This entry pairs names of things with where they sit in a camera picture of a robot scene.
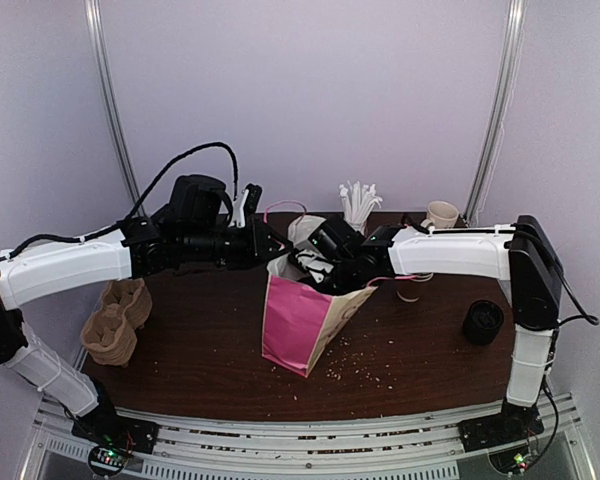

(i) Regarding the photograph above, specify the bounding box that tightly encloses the stack of pulp cup carriers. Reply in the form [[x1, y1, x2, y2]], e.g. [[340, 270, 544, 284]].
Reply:
[[81, 279, 153, 367]]

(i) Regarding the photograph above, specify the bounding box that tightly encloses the glass jar of straws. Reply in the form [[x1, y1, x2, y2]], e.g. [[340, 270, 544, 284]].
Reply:
[[339, 181, 383, 234]]

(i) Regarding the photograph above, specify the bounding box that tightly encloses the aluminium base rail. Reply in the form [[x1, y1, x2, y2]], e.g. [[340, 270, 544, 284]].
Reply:
[[16, 394, 600, 479]]

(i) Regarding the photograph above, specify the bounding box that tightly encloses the white pink paper bag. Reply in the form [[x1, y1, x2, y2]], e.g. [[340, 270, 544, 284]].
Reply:
[[262, 212, 415, 378]]

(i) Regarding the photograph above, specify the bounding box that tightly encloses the aluminium frame post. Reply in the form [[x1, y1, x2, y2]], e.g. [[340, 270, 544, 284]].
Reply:
[[463, 0, 527, 226], [84, 0, 140, 203]]

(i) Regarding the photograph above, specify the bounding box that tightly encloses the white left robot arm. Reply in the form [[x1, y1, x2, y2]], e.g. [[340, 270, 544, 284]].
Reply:
[[0, 175, 290, 444]]

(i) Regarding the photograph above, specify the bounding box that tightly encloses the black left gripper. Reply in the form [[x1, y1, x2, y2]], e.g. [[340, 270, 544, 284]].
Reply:
[[181, 216, 295, 270]]

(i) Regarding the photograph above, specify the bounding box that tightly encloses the stack of brown paper cups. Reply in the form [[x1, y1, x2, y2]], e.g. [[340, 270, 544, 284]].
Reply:
[[396, 278, 430, 303]]

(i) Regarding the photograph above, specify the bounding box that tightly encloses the aluminium frame post right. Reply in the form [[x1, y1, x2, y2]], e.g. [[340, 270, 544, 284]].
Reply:
[[463, 0, 527, 226]]

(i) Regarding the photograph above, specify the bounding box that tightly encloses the aluminium frame post left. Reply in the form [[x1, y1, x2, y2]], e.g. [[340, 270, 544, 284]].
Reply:
[[84, 0, 140, 203]]

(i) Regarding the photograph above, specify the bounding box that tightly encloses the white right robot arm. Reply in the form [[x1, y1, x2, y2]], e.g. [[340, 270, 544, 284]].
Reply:
[[306, 215, 564, 442]]

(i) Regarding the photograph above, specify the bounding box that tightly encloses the stack of black cup lids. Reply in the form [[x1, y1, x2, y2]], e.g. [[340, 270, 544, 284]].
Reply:
[[462, 300, 504, 346]]

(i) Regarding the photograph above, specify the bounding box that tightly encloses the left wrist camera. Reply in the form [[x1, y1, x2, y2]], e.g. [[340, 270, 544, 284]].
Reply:
[[229, 183, 262, 228]]

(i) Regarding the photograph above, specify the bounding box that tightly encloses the white ceramic mug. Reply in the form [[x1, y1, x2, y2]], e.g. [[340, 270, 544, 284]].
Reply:
[[420, 200, 459, 229]]

